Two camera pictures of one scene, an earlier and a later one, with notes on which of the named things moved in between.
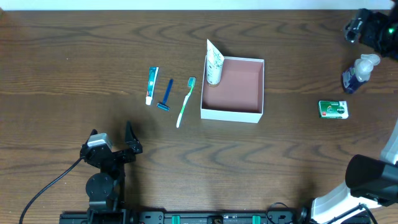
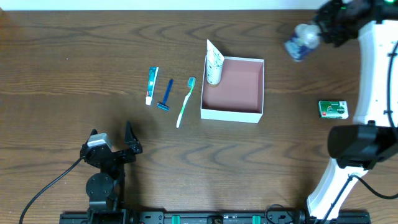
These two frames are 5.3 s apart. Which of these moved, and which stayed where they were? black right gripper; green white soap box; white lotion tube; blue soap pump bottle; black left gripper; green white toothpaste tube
Moved: blue soap pump bottle; black right gripper
Stayed: green white soap box; green white toothpaste tube; black left gripper; white lotion tube
